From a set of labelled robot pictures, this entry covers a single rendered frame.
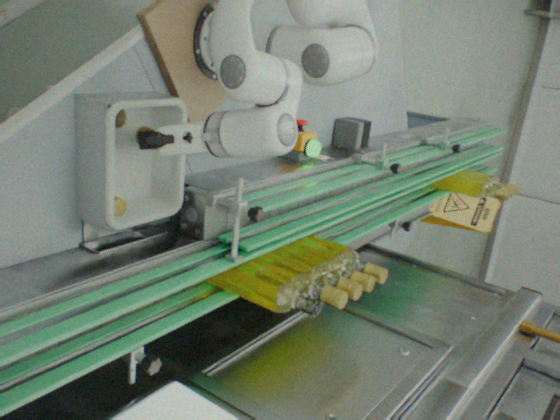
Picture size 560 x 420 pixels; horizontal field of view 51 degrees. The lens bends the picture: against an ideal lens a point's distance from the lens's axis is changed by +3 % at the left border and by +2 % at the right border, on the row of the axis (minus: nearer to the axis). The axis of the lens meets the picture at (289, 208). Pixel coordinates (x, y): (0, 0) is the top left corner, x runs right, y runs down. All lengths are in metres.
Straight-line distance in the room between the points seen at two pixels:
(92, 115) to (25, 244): 0.24
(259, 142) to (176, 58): 0.36
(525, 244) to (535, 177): 0.79
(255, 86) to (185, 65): 0.37
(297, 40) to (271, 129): 0.27
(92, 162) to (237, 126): 0.29
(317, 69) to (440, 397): 0.63
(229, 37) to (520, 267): 6.64
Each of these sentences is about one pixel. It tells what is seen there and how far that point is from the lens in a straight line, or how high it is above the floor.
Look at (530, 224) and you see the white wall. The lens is 7.15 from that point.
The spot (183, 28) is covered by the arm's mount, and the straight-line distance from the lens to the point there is 1.16.
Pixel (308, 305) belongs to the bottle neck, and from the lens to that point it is 1.06.
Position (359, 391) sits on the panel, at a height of 1.24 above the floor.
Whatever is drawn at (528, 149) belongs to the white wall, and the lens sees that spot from 7.01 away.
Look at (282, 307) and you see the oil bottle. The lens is 1.08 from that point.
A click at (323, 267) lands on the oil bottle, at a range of 1.17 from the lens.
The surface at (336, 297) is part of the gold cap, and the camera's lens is 1.09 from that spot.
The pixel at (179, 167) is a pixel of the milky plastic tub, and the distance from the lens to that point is 1.11.
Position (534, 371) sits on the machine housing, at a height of 1.46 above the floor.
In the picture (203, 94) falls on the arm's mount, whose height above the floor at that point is 0.77.
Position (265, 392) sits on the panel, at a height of 1.12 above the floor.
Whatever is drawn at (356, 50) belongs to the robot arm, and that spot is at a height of 1.09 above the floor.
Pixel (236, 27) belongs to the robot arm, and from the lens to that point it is 0.84.
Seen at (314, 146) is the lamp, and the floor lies 0.85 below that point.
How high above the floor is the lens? 1.60
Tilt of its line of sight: 32 degrees down
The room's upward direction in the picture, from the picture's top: 108 degrees clockwise
